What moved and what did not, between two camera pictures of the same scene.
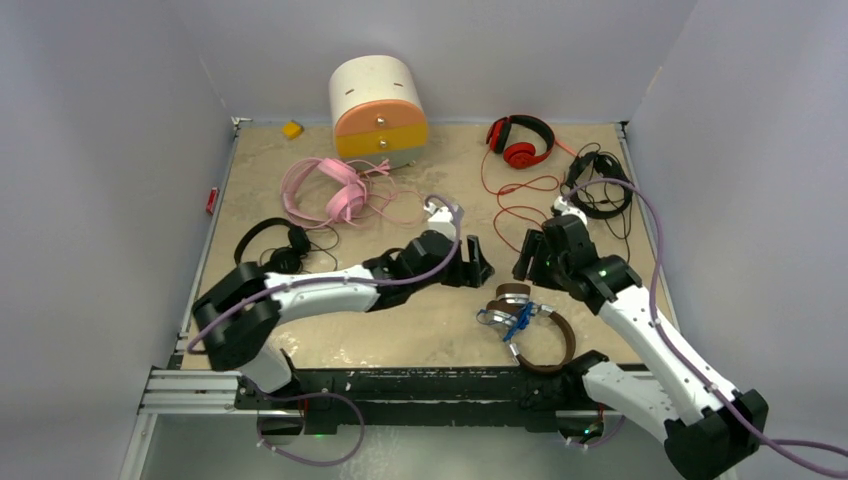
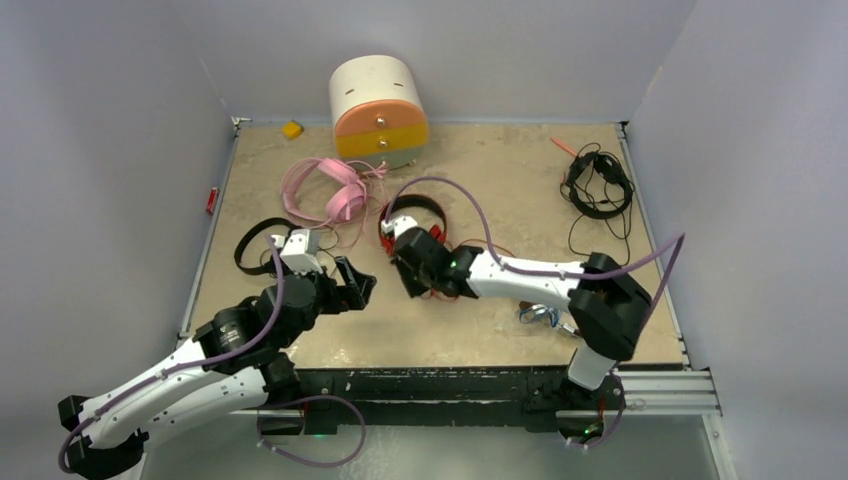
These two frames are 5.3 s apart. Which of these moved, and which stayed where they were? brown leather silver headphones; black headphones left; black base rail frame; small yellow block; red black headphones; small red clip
Moved: brown leather silver headphones; red black headphones
Stayed: small yellow block; small red clip; black base rail frame; black headphones left
